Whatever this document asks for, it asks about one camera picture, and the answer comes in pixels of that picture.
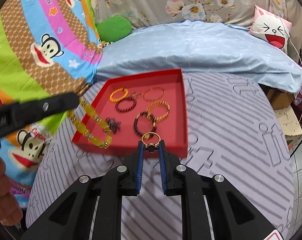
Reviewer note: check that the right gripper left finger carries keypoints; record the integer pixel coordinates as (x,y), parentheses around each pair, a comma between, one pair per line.
(91,208)

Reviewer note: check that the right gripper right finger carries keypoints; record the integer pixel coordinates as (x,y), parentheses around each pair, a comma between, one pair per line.
(212,208)

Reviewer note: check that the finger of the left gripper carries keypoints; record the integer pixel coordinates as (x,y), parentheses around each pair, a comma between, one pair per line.
(17,115)

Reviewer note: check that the gold ring black stone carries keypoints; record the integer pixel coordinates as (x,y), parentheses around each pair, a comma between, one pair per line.
(151,141)

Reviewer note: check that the red jewelry tray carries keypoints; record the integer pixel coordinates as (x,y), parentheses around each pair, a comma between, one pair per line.
(117,115)

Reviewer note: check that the left hand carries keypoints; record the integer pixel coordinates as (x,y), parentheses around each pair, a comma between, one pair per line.
(10,211)

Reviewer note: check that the cartoon monkey blanket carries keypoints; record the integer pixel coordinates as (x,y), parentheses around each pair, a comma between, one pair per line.
(47,47)

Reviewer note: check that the grey striped bed cover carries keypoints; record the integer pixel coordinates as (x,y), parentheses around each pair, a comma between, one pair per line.
(232,131)

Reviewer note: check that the cardboard box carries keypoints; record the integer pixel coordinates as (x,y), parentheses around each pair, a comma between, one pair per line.
(281,103)

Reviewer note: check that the green plush toy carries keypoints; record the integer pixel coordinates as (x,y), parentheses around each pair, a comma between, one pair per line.
(114,29)

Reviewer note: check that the thin rose gold bangle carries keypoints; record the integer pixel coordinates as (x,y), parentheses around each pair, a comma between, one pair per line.
(154,94)

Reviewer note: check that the light blue pillow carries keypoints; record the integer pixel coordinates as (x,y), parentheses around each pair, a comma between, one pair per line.
(200,47)

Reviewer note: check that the floral grey bedsheet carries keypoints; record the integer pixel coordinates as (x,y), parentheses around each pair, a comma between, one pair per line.
(144,13)

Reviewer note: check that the white cat face cushion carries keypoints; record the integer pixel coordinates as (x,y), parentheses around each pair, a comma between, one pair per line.
(271,28)

